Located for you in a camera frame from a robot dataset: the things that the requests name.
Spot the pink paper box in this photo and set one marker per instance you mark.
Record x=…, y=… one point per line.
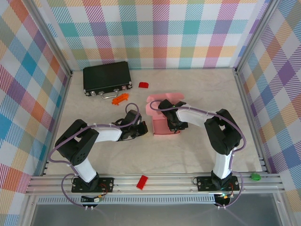
x=160, y=127

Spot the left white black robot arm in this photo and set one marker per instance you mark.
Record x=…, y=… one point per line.
x=87, y=169

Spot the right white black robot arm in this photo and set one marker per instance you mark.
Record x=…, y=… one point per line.
x=222, y=167

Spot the orange toy brick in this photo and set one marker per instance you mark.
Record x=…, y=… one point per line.
x=120, y=99

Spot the small red curved block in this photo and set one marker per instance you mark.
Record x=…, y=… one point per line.
x=143, y=85

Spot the black hard case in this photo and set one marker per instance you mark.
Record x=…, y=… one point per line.
x=105, y=75

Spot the red rectangular brick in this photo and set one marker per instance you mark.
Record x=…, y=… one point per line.
x=142, y=182

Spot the right small connector board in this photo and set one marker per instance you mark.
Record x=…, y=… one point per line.
x=223, y=196

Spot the small connector board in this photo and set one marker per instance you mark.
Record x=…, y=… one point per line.
x=223, y=196
x=97, y=199

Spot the left small connector board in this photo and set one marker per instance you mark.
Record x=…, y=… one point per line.
x=97, y=199

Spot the grey metal sheet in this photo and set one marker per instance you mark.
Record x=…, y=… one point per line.
x=152, y=215

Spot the green toy block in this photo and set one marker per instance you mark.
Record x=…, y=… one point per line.
x=255, y=176

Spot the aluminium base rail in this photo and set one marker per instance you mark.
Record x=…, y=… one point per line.
x=169, y=181

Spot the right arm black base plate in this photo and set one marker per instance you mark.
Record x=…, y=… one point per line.
x=203, y=183

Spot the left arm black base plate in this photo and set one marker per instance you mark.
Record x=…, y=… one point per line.
x=107, y=184

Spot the left aluminium side rail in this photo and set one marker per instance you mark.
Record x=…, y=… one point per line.
x=55, y=122

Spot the aluminium side rail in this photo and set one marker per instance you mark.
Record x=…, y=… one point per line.
x=252, y=122
x=55, y=122

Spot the right aluminium side rail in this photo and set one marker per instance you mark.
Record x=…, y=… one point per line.
x=252, y=122

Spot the left aluminium frame post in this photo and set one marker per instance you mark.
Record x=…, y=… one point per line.
x=50, y=40

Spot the aluminium frame post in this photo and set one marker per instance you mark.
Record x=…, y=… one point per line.
x=254, y=35
x=50, y=40

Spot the right aluminium frame post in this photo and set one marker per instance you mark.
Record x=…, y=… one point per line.
x=254, y=35

